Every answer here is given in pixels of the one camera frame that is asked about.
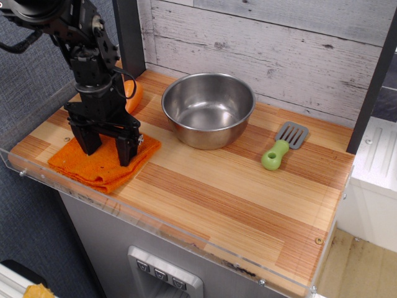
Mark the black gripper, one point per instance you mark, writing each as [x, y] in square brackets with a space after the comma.
[101, 111]

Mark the orange towel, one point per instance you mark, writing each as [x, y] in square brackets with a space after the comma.
[101, 170]

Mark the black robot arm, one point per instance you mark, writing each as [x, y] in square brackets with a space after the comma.
[78, 30]

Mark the orange toy carrot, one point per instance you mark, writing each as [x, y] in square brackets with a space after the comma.
[133, 102]

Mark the clear acrylic table guard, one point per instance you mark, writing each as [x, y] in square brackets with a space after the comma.
[262, 224]

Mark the grey toy fridge cabinet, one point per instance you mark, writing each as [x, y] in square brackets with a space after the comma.
[106, 239]

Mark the stainless steel bowl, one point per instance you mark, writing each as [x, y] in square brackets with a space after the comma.
[208, 110]

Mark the silver dispenser button panel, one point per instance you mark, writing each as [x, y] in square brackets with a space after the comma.
[154, 276]

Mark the white toy sink unit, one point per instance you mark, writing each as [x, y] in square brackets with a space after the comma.
[368, 206]

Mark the dark left frame post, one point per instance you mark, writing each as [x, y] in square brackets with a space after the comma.
[129, 36]

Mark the green handled grey spatula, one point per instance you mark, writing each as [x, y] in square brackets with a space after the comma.
[290, 136]

